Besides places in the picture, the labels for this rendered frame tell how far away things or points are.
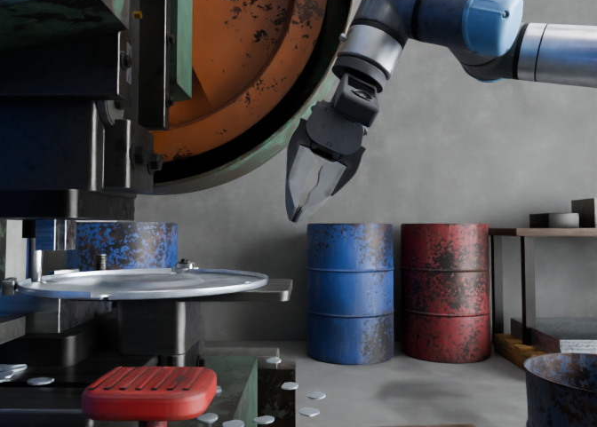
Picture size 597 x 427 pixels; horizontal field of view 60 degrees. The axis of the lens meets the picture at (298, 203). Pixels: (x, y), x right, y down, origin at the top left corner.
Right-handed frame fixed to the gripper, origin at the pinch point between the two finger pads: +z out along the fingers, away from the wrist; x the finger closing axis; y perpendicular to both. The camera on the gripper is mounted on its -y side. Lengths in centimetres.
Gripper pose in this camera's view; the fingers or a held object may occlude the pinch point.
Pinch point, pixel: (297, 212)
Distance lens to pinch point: 63.1
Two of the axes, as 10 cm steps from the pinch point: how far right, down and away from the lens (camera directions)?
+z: -4.2, 9.1, -0.6
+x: -9.1, -4.2, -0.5
